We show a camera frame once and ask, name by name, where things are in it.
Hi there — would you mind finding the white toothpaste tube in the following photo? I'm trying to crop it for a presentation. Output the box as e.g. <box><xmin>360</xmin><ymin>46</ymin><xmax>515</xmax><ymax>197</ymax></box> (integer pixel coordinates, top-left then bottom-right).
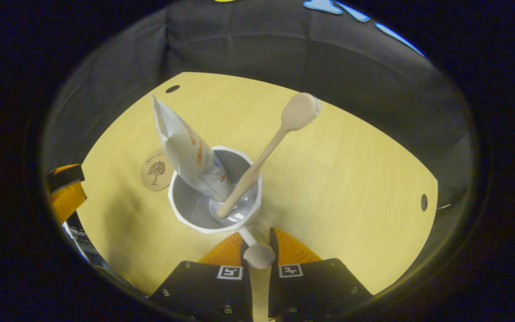
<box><xmin>151</xmin><ymin>94</ymin><xmax>233</xmax><ymax>203</ymax></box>

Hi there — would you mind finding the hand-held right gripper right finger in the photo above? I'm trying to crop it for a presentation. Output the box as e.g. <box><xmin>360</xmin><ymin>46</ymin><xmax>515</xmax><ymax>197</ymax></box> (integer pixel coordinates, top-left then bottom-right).
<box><xmin>269</xmin><ymin>227</ymin><xmax>373</xmax><ymax>322</ymax></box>

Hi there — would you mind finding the light wooden desktop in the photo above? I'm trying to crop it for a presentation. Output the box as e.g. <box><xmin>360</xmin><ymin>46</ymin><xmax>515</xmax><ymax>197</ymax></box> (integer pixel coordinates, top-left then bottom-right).
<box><xmin>76</xmin><ymin>72</ymin><xmax>439</xmax><ymax>322</ymax></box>

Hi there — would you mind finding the white cup with wooden handle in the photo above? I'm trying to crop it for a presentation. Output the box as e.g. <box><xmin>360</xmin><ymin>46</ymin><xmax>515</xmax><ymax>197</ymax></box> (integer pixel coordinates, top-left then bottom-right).
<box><xmin>168</xmin><ymin>145</ymin><xmax>277</xmax><ymax>270</ymax></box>

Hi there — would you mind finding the beige wooden toothbrush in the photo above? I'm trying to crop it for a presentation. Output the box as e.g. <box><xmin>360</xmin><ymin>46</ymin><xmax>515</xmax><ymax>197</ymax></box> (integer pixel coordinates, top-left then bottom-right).
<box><xmin>216</xmin><ymin>92</ymin><xmax>322</xmax><ymax>219</ymax></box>

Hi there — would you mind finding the round cork coaster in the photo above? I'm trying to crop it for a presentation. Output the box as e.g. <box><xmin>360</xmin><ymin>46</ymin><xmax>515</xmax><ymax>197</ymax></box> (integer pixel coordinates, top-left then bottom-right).
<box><xmin>140</xmin><ymin>149</ymin><xmax>175</xmax><ymax>192</ymax></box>

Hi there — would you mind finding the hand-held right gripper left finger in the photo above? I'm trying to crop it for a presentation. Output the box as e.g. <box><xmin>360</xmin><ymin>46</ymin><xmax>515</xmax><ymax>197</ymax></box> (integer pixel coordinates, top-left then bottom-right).
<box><xmin>148</xmin><ymin>232</ymin><xmax>253</xmax><ymax>322</ymax></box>

